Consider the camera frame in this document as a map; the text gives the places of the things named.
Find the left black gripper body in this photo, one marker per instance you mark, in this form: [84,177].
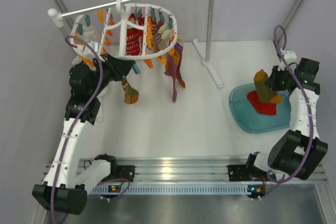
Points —
[112,71]

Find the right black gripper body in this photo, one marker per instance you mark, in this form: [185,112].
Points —
[280,78]

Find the olive orange striped sock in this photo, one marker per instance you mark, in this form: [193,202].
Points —
[131,95]

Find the white oval clip hanger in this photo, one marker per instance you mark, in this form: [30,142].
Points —
[156,13]

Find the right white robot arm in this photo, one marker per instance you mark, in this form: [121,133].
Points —
[300,150]

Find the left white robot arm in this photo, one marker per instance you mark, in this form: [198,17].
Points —
[63,189]

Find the red sock in basin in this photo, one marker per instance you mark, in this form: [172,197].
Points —
[261,107]

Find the red patterned hanging sock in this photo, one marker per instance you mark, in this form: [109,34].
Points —
[134,36]

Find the white black striped hanging sock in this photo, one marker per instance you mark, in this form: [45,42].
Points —
[90,33]

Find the blue plastic basin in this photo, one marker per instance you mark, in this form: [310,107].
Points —
[247,117]

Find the purple orange hanging sock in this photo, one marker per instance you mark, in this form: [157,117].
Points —
[173,58]

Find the cream hanging sock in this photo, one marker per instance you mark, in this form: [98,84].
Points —
[165,34]

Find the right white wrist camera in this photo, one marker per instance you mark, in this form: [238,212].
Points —
[289,56]

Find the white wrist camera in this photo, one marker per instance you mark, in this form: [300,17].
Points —
[289,56]
[86,49]

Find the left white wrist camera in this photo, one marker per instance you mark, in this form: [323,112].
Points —
[86,49]

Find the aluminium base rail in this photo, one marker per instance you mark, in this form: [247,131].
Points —
[190,176]

